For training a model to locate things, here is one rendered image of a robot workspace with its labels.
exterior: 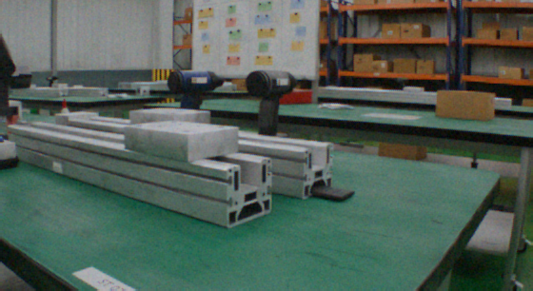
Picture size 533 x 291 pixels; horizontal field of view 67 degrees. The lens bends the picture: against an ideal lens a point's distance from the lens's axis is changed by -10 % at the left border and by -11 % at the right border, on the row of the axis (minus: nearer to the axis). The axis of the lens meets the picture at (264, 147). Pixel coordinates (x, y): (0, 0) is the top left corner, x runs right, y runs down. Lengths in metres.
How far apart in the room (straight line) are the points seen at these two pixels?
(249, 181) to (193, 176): 0.08
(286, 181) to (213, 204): 0.19
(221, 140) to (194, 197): 0.10
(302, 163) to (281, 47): 3.32
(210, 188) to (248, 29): 3.70
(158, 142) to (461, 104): 2.11
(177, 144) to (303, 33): 3.33
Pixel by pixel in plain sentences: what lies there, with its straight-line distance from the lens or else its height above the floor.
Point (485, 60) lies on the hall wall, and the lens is 11.16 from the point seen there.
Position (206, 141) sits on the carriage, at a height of 0.89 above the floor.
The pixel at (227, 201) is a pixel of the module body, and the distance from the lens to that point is 0.63.
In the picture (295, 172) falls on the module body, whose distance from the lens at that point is 0.77.
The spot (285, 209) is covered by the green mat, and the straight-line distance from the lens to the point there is 0.71.
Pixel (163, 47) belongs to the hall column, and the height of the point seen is 1.55.
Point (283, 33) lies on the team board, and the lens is 4.05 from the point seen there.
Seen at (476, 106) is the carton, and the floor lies 0.86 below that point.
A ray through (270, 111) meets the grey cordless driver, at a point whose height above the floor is 0.90.
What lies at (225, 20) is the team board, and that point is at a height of 1.52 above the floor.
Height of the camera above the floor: 0.99
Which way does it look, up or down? 9 degrees down
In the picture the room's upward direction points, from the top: 1 degrees clockwise
